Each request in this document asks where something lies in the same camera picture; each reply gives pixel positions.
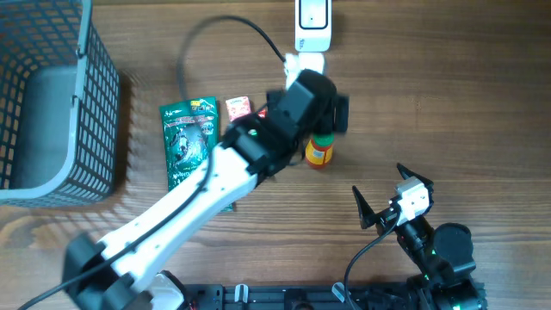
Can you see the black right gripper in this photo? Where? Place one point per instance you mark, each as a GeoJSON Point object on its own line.
{"type": "Point", "coordinates": [386, 218]}

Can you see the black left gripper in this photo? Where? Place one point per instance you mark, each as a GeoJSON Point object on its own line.
{"type": "Point", "coordinates": [329, 121]}

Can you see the red sauce bottle green cap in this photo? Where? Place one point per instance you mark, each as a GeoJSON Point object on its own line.
{"type": "Point", "coordinates": [319, 150]}

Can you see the red Kleenex tissue pack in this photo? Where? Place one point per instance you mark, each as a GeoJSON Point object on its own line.
{"type": "Point", "coordinates": [238, 107]}

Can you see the green snack bag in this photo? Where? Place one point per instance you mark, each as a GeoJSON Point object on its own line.
{"type": "Point", "coordinates": [191, 131]}

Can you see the red Nescafe coffee stick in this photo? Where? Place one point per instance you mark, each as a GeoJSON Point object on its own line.
{"type": "Point", "coordinates": [262, 113]}

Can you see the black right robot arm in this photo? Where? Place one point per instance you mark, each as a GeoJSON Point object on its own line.
{"type": "Point", "coordinates": [444, 255]}

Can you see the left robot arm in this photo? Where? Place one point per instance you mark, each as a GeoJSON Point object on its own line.
{"type": "Point", "coordinates": [123, 270]}

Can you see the white barcode scanner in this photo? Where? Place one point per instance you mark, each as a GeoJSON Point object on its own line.
{"type": "Point", "coordinates": [313, 25]}

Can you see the grey plastic mesh basket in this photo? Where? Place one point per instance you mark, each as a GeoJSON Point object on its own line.
{"type": "Point", "coordinates": [60, 102]}

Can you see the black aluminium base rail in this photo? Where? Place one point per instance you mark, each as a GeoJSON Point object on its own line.
{"type": "Point", "coordinates": [301, 297]}

